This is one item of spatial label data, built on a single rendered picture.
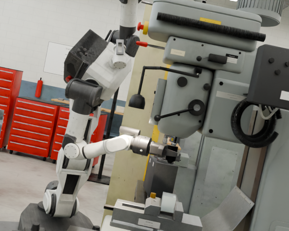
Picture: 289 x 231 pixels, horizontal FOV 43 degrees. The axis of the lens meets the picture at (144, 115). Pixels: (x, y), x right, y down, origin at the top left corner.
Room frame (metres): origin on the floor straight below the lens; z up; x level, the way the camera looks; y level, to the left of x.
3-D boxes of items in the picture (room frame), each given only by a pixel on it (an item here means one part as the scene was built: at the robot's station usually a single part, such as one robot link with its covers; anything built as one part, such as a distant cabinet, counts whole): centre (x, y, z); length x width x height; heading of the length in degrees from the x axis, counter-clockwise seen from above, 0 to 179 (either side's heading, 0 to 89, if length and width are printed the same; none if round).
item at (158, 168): (1.97, -0.15, 1.05); 0.22 x 0.12 x 0.20; 9
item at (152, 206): (1.42, -0.10, 1.04); 0.12 x 0.06 x 0.04; 178
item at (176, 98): (1.66, -0.16, 1.47); 0.21 x 0.19 x 0.32; 1
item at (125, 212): (1.42, -0.13, 1.01); 0.35 x 0.15 x 0.11; 88
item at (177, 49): (1.66, -0.20, 1.68); 0.34 x 0.24 x 0.10; 91
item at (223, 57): (1.53, -0.22, 1.66); 0.12 x 0.04 x 0.04; 91
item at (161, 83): (1.66, -0.05, 1.45); 0.04 x 0.04 x 0.21; 1
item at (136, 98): (1.61, 0.04, 1.43); 0.07 x 0.07 x 0.06
